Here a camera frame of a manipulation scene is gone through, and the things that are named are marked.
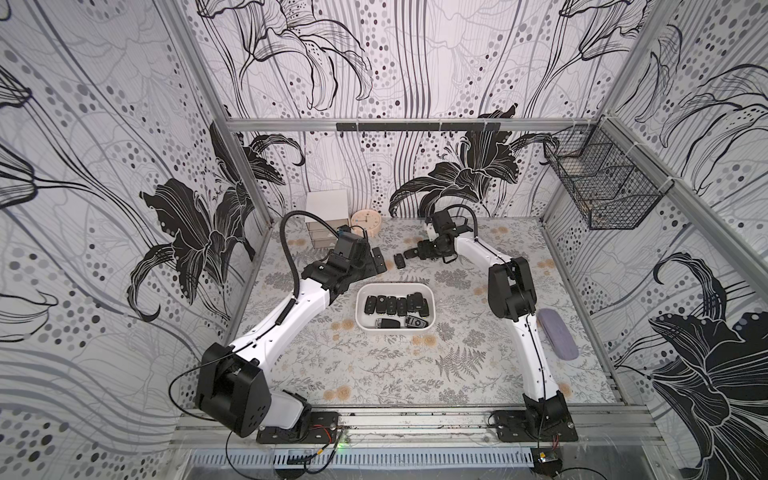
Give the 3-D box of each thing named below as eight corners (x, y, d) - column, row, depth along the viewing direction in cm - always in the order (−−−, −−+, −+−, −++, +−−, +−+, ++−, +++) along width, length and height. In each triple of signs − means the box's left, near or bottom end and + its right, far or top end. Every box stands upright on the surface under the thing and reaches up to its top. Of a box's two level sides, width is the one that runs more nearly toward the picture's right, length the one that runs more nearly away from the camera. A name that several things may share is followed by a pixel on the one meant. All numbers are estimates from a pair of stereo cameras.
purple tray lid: (562, 363, 84) (567, 359, 82) (531, 315, 94) (535, 310, 92) (576, 359, 85) (581, 355, 83) (544, 311, 95) (548, 306, 92)
